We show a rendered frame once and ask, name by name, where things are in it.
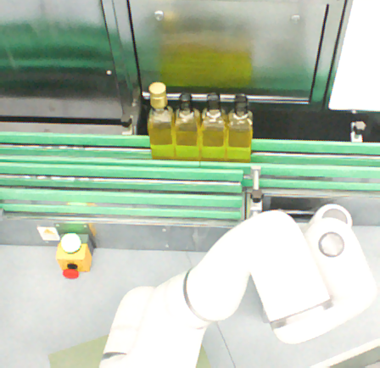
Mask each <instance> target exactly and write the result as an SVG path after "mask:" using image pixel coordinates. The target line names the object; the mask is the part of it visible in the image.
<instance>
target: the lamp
mask: <svg viewBox="0 0 380 368"><path fill-rule="evenodd" d="M61 244H62V247H63V250H64V251H65V252H66V253H68V254H73V253H75V252H78V251H79V250H80V249H81V240H80V238H79V237H78V236H77V235H76V234H73V233H70V234H67V235H65V236H64V237H63V238H62V242H61Z"/></svg>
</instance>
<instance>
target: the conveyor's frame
mask: <svg viewBox="0 0 380 368"><path fill-rule="evenodd" d="M260 189H261V187H260ZM261 190H262V192H263V193H264V194H265V195H264V198H263V199H262V212H261V213H263V212H266V211H272V210H276V211H282V212H303V213H316V212H317V211H318V210H319V209H320V208H321V207H323V206H325V205H329V204H335V205H338V206H341V207H343V208H344V209H346V211H347V212H348V213H349V215H350V218H351V225H352V226H380V192H371V191H370V192H356V191H354V192H340V191H324V190H323V191H311V190H308V188H307V190H285V189H277V188H276V189H261ZM5 215H8V219H3V220H0V244H6V245H30V246H54V247H58V246H59V244H60V242H59V239H60V236H59V234H58V232H57V229H55V227H54V225H53V222H55V223H81V224H88V225H89V227H90V230H91V233H92V236H93V240H94V242H95V245H96V247H97V248H126V249H151V250H176V251H199V252H208V251H210V249H211V248H212V247H213V246H214V245H215V244H216V243H217V241H218V240H219V239H220V238H221V237H222V236H223V235H224V234H225V233H227V232H228V231H230V230H231V229H232V228H233V227H234V226H236V225H238V224H240V223H242V222H243V221H234V220H229V218H228V220H208V219H196V218H195V219H183V218H180V216H179V218H164V216H163V218H158V217H148V216H147V217H132V216H107V215H58V214H32V213H8V212H5Z"/></svg>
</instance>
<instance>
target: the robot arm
mask: <svg viewBox="0 0 380 368"><path fill-rule="evenodd" d="M250 275H251V276H252V277H253V280H254V284H255V286H256V288H257V291H258V294H259V296H260V300H262V302H263V305H264V306H265V312H266V313H267V316H268V318H269V321H270V324H271V328H272V330H273V333H274V335H275V337H276V338H277V339H278V340H279V341H282V342H283V343H286V344H301V343H306V342H309V341H312V340H313V339H315V338H317V337H322V336H324V335H325V333H326V332H328V331H330V330H332V329H333V328H335V327H336V326H340V325H342V324H344V323H345V322H347V321H349V320H351V319H353V318H355V317H356V316H358V314H360V313H361V312H363V311H364V310H365V309H367V308H368V307H369V306H370V305H371V304H372V302H373V301H374V299H375V297H376V295H377V283H376V281H374V278H373V275H372V272H371V270H370V268H369V265H368V264H367V262H366V257H365V255H364V253H363V251H362V249H361V246H360V244H359V242H358V240H357V236H356V235H355V233H354V232H353V231H352V230H351V218H350V215H349V213H348V212H347V211H346V209H344V208H343V207H341V206H338V205H335V204H329V205H325V206H323V207H321V208H320V209H319V210H318V211H317V212H316V214H315V215H313V217H312V218H311V219H310V222H309V223H308V224H307V225H306V227H305V228H304V229H303V230H302V231H301V230H300V229H299V226H298V225H297V224H295V223H294V221H293V219H292V218H291V217H290V216H289V215H287V214H286V213H284V212H282V211H276V210H272V211H266V212H263V213H261V214H257V215H254V216H252V217H250V218H248V219H247V220H246V221H244V222H242V223H240V224H238V225H236V226H234V227H233V228H232V229H231V230H230V231H228V232H227V233H225V234H224V235H223V236H222V237H221V238H220V239H219V240H218V241H217V243H216V244H215V245H214V246H213V247H212V248H211V249H210V251H208V252H207V253H206V255H205V256H204V257H203V258H202V260H201V261H200V262H199V263H198V264H196V265H195V266H193V267H192V268H189V269H187V270H185V271H183V272H181V273H180V275H177V276H174V277H172V278H170V279H169V280H167V281H165V282H163V283H161V284H159V285H158V286H157V287H156V286H148V285H143V286H138V287H134V288H132V289H131V290H129V291H128V292H127V293H126V295H125V296H124V298H123V299H122V300H121V302H120V306H119V308H118V310H117V313H116V316H115V318H114V320H113V323H112V326H111V328H110V331H109V337H108V340H107V343H106V345H105V348H104V351H103V355H102V359H101V361H100V365H99V368H195V366H196V364H197V360H198V354H199V350H200V346H201V343H202V339H203V336H204V332H205V328H206V326H207V325H209V324H212V323H215V322H217V321H221V320H224V319H226V318H228V317H230V316H232V315H233V314H234V313H235V311H236V309H237V308H238V306H239V303H240V301H241V299H242V297H243V296H244V294H245V291H246V288H247V285H248V281H249V276H250Z"/></svg>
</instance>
